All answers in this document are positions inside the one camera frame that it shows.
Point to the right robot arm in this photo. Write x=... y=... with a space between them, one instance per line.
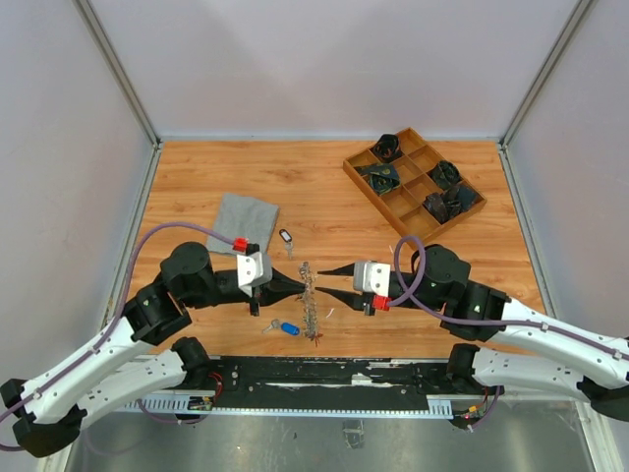
x=503 y=342

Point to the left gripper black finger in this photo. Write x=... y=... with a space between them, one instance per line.
x=269 y=297
x=281 y=282

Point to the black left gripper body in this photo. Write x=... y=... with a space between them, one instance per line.
x=256 y=298

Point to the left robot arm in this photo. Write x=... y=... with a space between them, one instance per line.
x=53 y=408

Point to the wooden compartment tray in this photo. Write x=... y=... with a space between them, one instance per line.
x=403 y=207

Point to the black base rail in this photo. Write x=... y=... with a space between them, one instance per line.
x=318 y=387

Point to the metal key ring disc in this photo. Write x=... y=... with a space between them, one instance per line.
x=311 y=330

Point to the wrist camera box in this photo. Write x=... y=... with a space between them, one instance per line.
x=253 y=271
x=371 y=277

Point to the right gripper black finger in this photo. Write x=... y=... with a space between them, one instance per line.
x=355 y=301
x=346 y=270

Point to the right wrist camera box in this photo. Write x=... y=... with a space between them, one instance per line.
x=371 y=277

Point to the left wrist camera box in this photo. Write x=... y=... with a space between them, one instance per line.
x=253 y=271

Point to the black orange rolled tie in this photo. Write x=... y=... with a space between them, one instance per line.
x=387 y=148

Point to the dark green patterned tie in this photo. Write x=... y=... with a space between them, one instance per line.
x=381 y=177

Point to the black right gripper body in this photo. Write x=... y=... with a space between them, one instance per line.
x=369 y=309

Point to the dark green floral tie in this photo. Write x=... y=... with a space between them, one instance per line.
x=445 y=175

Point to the blue key tag with key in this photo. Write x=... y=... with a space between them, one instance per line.
x=288 y=328

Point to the black key tag with key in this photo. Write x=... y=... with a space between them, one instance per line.
x=288 y=242

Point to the grey folded cloth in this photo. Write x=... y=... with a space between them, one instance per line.
x=246 y=217

